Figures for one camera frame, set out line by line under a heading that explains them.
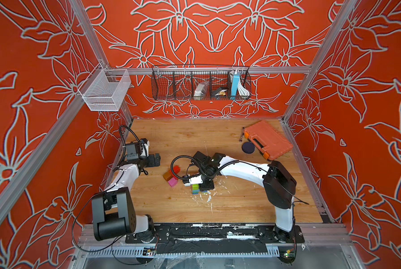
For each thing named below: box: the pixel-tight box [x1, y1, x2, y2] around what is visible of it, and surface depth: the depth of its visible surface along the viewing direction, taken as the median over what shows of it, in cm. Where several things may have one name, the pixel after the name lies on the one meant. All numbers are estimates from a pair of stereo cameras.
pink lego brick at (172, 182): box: [168, 177, 178, 188], surface depth 89 cm
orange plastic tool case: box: [243, 120, 294, 161], surface depth 103 cm
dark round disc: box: [241, 141, 256, 155], surface depth 106 cm
